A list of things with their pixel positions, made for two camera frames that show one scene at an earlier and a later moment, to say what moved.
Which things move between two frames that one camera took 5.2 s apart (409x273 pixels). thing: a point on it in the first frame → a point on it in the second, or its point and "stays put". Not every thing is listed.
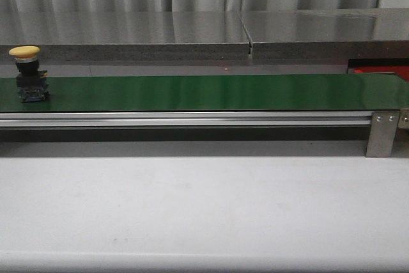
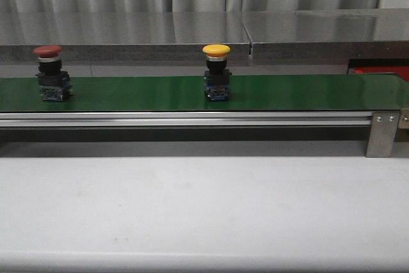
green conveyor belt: x=379 y=92 stays put
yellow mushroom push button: x=32 y=83 → x=216 y=77
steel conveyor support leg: x=383 y=132 stays put
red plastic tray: x=402 y=71 stays put
